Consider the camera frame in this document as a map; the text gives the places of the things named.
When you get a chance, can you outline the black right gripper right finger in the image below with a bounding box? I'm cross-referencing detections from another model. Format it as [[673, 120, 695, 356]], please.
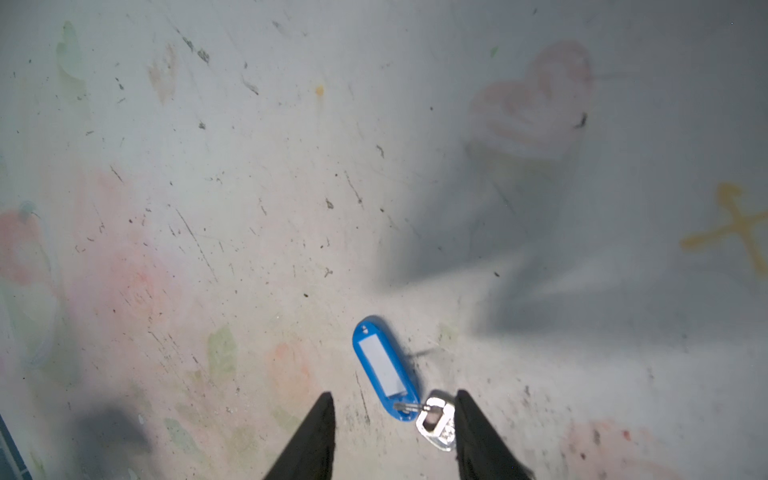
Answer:
[[454, 390, 533, 480]]

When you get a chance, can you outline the blue tagged key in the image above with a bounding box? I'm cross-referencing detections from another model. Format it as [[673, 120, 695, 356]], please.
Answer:
[[352, 316, 456, 452]]

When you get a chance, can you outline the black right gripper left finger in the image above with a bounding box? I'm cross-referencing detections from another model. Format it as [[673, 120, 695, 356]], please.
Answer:
[[264, 392, 336, 480]]

